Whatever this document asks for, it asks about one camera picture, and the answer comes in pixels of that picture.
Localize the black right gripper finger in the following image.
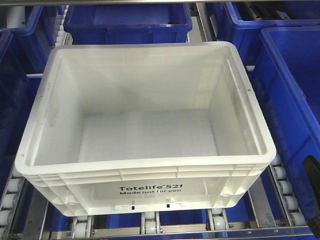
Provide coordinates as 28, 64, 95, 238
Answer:
302, 155, 320, 238

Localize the white plastic tote bin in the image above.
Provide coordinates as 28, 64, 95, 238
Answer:
15, 41, 277, 217

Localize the roller track beside blue bin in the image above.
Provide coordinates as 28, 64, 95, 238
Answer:
268, 153, 307, 227

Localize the large blue bin right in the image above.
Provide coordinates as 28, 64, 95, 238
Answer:
250, 25, 320, 220

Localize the blue bin upper right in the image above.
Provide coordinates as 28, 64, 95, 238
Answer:
217, 0, 320, 66

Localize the blue bin behind white bin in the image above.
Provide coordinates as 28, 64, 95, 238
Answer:
63, 3, 193, 45

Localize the blue bin far left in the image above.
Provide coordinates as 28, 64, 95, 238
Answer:
0, 30, 37, 193

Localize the roller track beside white bin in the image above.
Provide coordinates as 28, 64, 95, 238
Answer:
0, 167, 24, 240

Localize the blue bin upper left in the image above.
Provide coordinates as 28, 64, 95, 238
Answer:
0, 5, 66, 74

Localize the centre roller track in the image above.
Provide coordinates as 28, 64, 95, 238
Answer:
140, 211, 162, 235

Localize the metal shelf front rail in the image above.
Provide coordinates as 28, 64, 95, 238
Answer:
9, 224, 316, 240

